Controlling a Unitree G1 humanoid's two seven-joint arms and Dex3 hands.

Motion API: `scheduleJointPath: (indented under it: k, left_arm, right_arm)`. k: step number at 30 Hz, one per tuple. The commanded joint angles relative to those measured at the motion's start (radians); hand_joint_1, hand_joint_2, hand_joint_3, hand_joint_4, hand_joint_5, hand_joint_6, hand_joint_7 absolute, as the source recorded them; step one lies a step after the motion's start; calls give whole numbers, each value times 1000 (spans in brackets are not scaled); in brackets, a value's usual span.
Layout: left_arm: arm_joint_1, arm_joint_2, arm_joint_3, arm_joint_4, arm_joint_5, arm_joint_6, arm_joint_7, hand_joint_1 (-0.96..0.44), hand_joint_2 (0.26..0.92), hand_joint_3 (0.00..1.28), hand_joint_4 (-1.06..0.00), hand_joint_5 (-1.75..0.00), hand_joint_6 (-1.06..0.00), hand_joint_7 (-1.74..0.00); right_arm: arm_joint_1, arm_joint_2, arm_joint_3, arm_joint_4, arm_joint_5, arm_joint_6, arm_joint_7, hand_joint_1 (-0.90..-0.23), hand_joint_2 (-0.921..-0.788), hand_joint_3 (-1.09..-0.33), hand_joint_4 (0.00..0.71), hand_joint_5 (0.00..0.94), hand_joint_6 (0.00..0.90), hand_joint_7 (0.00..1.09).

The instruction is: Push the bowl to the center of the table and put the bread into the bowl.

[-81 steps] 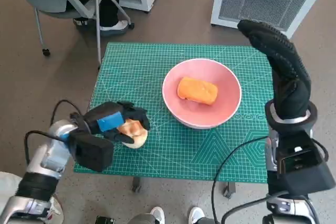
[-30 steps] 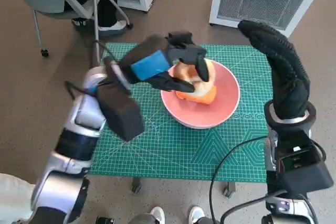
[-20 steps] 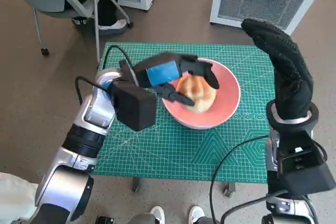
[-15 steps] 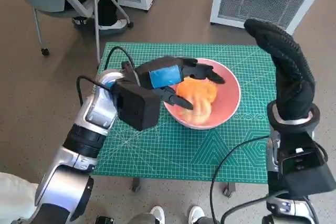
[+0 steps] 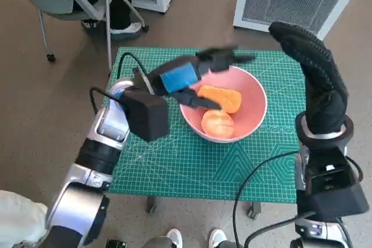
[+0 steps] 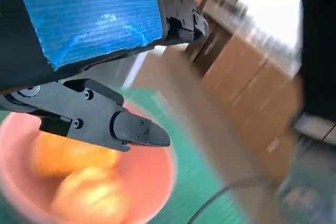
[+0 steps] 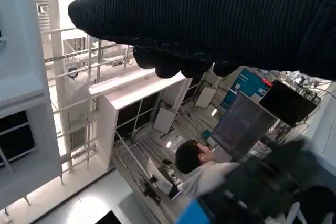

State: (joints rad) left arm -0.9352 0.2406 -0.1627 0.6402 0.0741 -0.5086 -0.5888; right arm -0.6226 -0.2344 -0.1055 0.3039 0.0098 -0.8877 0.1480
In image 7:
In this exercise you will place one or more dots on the bare black left hand, blue tape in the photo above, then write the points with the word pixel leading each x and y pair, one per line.
pixel 257 182

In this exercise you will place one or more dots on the black knitted glove right hand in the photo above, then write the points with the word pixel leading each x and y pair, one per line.
pixel 210 11

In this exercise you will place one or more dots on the computer monitor with dark screen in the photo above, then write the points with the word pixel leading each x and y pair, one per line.
pixel 241 127

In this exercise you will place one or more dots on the grey office chair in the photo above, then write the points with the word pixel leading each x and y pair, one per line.
pixel 320 203

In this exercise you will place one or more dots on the seated person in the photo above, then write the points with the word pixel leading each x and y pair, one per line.
pixel 191 158

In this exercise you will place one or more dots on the white desk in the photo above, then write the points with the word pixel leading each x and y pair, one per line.
pixel 320 129

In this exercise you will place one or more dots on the teal poster board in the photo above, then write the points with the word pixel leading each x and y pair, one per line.
pixel 246 87

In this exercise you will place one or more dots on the black blank monitor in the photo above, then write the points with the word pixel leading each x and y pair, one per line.
pixel 288 103

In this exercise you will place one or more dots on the black flat panel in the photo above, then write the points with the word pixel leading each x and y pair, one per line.
pixel 111 218

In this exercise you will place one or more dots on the small white mesh cabinet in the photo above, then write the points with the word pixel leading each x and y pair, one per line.
pixel 107 124

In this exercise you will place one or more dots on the white bag with blue logo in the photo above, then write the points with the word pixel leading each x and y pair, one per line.
pixel 76 90

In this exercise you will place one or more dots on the white metal railing frame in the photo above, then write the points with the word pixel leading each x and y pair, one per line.
pixel 57 31

